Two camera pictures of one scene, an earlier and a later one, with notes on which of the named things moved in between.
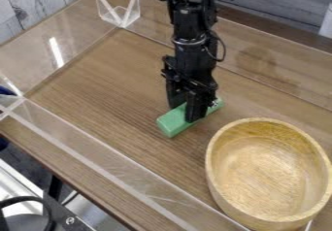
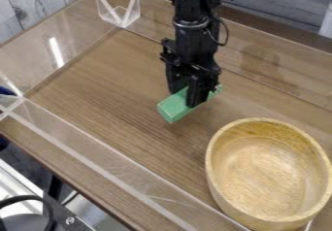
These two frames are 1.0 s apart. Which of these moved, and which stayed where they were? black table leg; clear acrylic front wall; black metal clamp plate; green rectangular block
Moved: green rectangular block
Stayed: black table leg; clear acrylic front wall; black metal clamp plate
